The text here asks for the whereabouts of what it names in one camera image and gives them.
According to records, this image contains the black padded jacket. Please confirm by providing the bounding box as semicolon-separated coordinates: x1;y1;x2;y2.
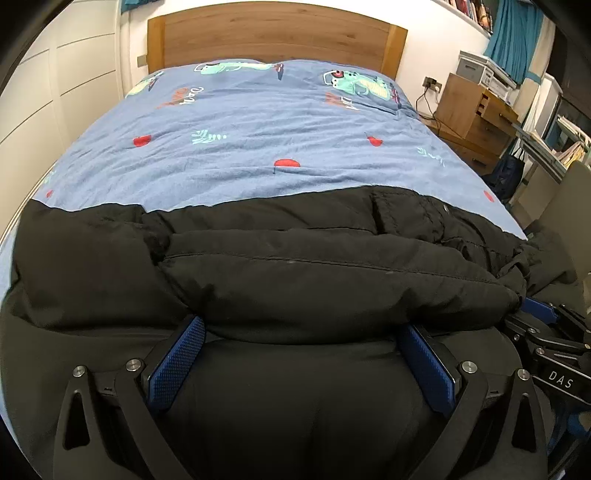
0;185;591;480

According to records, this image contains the row of books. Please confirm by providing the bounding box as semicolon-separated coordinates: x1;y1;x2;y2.
445;0;495;31

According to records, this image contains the dark blue bag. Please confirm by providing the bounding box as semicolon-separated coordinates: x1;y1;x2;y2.
482;154;527;204

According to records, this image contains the black cable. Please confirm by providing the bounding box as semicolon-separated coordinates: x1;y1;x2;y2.
416;85;446;139

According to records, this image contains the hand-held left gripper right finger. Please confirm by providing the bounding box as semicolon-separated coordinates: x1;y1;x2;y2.
397;323;550;480

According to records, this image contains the grey desk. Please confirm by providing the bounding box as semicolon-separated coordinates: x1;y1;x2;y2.
510;122;591;188

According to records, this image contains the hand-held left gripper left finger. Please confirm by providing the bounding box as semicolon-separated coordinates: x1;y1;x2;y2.
53;315;207;480

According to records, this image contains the teal curtain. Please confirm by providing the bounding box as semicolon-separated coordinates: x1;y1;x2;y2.
485;0;546;86

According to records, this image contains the white wardrobe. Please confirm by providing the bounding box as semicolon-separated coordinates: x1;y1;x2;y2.
0;0;124;217

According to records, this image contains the wooden headboard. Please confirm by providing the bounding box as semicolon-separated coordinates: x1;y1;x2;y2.
147;6;408;86

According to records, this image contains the white wall shelf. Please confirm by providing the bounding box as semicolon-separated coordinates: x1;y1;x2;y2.
434;0;492;35

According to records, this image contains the wooden nightstand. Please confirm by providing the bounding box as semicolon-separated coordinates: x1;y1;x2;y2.
425;73;520;174

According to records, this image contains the grey printer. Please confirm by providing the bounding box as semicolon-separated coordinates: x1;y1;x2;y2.
456;51;518;100

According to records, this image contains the bed with blue duvet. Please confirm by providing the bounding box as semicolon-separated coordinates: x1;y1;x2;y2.
0;59;527;296

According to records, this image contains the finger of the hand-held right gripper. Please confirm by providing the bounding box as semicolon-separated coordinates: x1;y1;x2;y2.
522;295;591;334
503;314;591;358

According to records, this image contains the stack of papers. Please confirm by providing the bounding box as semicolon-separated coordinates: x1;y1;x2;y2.
555;115;590;163

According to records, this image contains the beige chair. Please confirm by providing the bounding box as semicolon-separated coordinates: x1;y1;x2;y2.
536;159;591;259

